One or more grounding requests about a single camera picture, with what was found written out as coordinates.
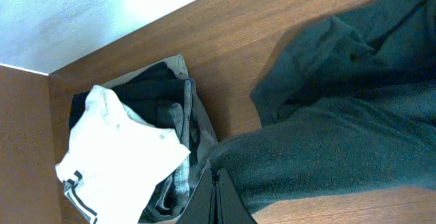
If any dark green t-shirt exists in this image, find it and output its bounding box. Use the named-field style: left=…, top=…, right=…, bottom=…
left=205, top=0, right=435, bottom=212

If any grey folded garment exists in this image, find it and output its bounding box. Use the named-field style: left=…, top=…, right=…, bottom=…
left=104, top=54, right=217, bottom=223

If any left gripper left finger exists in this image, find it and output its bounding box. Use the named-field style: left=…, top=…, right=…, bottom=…
left=176, top=169, right=216, bottom=224

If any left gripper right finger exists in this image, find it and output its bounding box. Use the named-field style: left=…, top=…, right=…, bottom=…
left=217, top=168, right=257, bottom=224

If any white folded t-shirt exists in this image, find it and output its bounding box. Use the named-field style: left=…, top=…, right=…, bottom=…
left=55, top=85, right=189, bottom=223

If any black folded garment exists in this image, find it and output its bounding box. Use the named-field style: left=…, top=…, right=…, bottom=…
left=68, top=62, right=202, bottom=218

